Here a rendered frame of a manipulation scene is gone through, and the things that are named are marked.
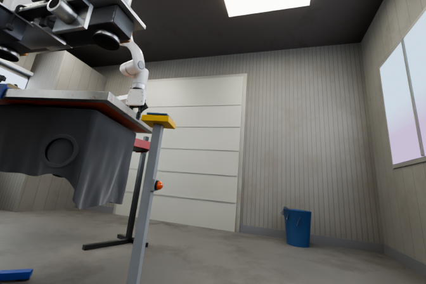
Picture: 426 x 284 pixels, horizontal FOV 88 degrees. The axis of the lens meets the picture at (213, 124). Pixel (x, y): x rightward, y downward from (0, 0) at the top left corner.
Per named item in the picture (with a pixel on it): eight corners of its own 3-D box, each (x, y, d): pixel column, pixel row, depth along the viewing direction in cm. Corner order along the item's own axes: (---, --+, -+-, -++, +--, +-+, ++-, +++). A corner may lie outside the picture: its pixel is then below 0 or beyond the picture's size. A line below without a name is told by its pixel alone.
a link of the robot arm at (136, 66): (112, 37, 118) (120, 77, 120) (128, 30, 111) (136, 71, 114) (125, 39, 125) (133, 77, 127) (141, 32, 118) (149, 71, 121)
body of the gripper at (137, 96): (127, 85, 122) (123, 104, 119) (145, 85, 121) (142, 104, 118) (133, 90, 129) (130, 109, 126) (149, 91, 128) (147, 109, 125)
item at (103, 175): (124, 205, 129) (137, 134, 141) (70, 212, 86) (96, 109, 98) (119, 204, 129) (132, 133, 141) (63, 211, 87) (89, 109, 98)
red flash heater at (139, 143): (130, 153, 282) (132, 143, 285) (154, 152, 256) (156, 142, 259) (81, 142, 235) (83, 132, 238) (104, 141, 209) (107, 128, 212)
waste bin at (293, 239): (310, 244, 322) (310, 208, 336) (315, 250, 286) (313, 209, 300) (279, 239, 335) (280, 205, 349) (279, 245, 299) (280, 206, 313)
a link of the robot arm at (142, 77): (130, 57, 117) (119, 61, 122) (127, 75, 114) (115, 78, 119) (151, 70, 130) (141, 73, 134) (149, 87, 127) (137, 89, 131)
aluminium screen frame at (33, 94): (154, 134, 147) (155, 128, 148) (107, 99, 91) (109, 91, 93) (46, 129, 155) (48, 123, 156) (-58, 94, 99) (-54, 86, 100)
